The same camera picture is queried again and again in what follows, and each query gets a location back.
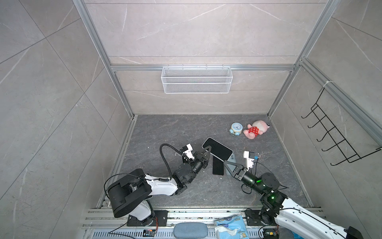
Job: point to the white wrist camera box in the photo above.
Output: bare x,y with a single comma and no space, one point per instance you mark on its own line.
251,158
187,153

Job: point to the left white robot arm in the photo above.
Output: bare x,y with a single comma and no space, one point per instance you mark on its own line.
129,194

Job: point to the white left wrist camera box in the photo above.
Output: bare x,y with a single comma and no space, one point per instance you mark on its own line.
187,153

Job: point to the cased phone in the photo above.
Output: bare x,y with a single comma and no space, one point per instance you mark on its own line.
218,150

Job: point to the light blue phone case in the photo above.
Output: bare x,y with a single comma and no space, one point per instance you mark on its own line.
230,167

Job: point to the black wire hook rack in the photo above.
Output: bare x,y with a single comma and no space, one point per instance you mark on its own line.
338,140

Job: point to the grey blue cushion pad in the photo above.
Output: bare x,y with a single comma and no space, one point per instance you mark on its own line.
190,231

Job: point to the blue tissue pack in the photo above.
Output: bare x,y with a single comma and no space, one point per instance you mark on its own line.
231,228

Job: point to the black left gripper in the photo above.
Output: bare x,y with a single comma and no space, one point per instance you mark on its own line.
202,160

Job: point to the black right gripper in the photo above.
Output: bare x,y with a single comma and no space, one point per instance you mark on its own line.
239,172

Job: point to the white wire mesh basket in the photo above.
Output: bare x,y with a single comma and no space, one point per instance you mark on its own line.
196,80

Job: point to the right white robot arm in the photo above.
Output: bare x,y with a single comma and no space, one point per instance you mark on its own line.
279,209

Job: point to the blue cream alarm clock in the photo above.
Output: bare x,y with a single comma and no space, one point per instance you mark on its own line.
236,129

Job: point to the pink plush pig toy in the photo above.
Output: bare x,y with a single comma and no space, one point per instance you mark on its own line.
257,128

